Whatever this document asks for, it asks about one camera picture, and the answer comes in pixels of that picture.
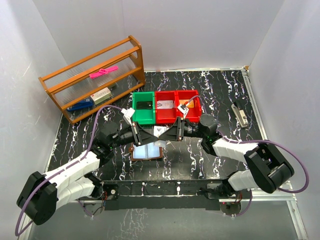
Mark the blue stapler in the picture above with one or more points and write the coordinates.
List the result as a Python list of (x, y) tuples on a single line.
[(83, 104)]

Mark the white card in bin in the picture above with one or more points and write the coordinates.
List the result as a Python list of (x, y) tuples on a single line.
[(165, 104)]

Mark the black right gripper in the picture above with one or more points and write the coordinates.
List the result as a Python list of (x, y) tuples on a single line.
[(176, 132)]

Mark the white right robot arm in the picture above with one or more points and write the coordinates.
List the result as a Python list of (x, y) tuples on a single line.
[(267, 169)]

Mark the grey metal stapler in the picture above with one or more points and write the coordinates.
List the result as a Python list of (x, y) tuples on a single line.
[(239, 113)]

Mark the pink plastic clip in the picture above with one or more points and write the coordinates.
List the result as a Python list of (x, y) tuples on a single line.
[(103, 71)]

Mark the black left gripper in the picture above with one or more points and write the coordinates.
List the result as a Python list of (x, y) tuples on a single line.
[(141, 137)]

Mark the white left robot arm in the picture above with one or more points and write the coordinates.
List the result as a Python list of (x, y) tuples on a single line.
[(44, 193)]

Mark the silver card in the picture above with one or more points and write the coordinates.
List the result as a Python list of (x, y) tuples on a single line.
[(157, 131)]

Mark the green plastic bin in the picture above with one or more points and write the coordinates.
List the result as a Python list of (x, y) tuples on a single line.
[(144, 117)]

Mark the red plastic bin right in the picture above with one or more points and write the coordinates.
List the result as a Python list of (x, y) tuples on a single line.
[(194, 113)]

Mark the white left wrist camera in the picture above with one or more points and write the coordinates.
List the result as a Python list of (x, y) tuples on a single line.
[(127, 115)]

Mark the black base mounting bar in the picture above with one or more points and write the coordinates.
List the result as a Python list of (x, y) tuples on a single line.
[(209, 194)]

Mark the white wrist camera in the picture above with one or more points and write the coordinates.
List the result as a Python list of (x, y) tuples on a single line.
[(184, 110), (127, 115)]

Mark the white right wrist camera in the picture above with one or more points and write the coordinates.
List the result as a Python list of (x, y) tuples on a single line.
[(184, 110)]

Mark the gold card with magnetic stripe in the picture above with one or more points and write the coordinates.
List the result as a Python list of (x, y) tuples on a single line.
[(187, 103)]

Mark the wooden shelf rack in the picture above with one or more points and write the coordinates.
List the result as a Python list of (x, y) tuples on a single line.
[(72, 83)]

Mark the brown leather card holder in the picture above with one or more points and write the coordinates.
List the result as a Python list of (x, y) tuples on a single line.
[(153, 152)]

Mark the red plastic bin middle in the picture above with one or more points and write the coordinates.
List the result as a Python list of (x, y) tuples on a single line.
[(165, 116)]

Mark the red plastic bin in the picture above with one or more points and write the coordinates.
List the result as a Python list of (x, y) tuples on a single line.
[(165, 116), (194, 113)]

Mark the dark card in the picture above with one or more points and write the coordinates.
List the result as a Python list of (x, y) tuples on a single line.
[(144, 105)]

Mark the white red small box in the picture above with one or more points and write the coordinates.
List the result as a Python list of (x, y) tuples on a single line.
[(101, 95)]

